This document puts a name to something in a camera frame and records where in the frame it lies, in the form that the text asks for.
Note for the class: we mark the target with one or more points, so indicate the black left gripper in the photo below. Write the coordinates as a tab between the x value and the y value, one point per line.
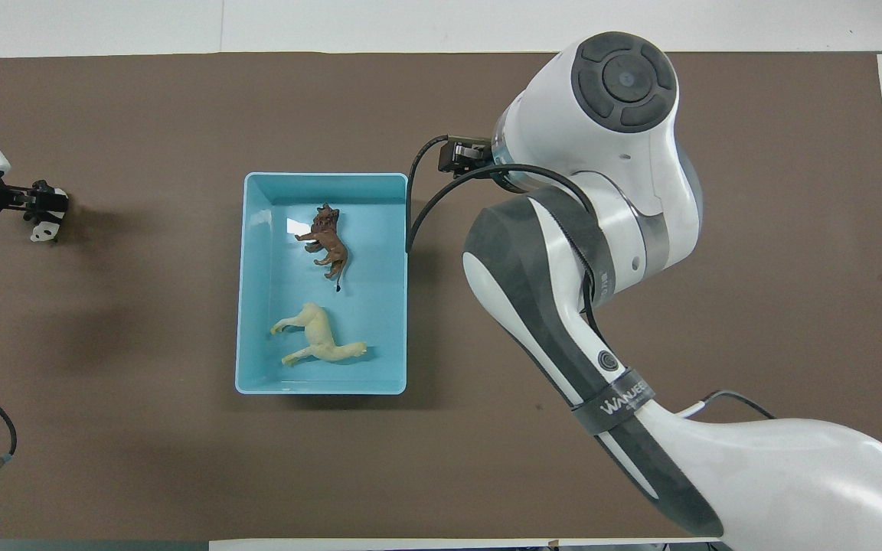
1	199

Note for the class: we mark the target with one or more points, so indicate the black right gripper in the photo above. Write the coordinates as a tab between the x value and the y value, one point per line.
468	157

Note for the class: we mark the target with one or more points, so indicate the black and white panda toy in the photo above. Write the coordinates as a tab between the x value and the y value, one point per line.
43	232

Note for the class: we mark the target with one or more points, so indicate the brown lion toy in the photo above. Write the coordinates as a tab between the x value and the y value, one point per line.
331	243

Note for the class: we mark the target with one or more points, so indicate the cream horse toy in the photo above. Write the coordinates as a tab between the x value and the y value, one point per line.
322	337

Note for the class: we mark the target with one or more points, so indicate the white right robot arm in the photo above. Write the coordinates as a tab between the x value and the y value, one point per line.
625	229

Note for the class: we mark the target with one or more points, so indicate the light blue plastic storage box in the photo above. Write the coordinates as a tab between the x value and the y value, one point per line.
380	337

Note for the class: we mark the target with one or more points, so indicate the brown table mat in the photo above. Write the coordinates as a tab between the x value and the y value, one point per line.
142	459

